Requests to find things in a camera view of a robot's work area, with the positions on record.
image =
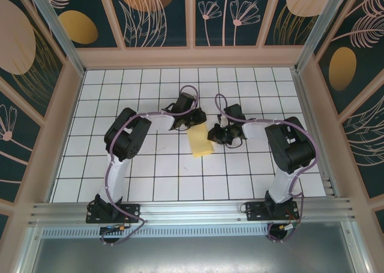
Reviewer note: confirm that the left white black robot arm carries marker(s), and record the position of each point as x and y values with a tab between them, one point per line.
126	135

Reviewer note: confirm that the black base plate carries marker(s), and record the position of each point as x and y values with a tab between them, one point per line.
255	211
133	210

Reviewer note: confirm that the aluminium side rail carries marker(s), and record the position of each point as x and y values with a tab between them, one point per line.
306	105

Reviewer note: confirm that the grey metal sheet panel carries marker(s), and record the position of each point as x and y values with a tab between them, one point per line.
192	258

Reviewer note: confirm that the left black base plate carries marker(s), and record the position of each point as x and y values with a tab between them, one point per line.
133	210

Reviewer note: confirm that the aluminium frame post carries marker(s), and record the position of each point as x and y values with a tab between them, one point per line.
57	30
321	30

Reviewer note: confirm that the orange power connector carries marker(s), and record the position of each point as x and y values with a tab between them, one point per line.
121	226
285	226

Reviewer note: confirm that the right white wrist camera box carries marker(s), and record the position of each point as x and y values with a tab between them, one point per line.
223	121

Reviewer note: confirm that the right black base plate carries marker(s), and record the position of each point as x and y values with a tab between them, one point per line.
255	211

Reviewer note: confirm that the small green circuit board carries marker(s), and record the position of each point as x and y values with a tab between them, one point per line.
109	229

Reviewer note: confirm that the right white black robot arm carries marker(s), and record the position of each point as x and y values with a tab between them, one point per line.
288	147

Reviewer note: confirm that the yellow square paper sheet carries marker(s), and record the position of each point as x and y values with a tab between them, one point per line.
199	144

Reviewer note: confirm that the long aluminium mounting rail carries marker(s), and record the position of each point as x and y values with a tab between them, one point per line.
192	210

